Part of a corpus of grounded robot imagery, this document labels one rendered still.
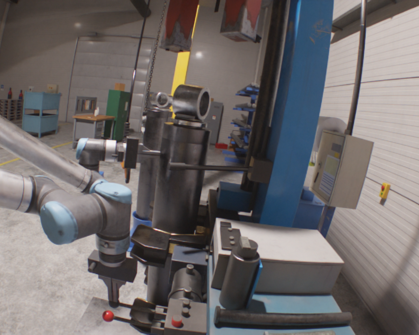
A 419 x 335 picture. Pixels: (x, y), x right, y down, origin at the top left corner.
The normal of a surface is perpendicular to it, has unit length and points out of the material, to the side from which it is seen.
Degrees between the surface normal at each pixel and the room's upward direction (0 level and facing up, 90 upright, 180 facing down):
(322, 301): 0
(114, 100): 90
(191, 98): 81
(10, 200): 104
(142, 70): 90
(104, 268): 90
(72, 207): 29
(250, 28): 90
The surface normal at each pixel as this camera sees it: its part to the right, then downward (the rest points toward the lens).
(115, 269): 0.00, 0.23
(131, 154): 0.37, 0.27
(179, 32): 0.72, 0.27
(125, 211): 0.86, 0.25
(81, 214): 0.76, -0.39
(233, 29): -0.67, 0.06
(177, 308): 0.17, -0.96
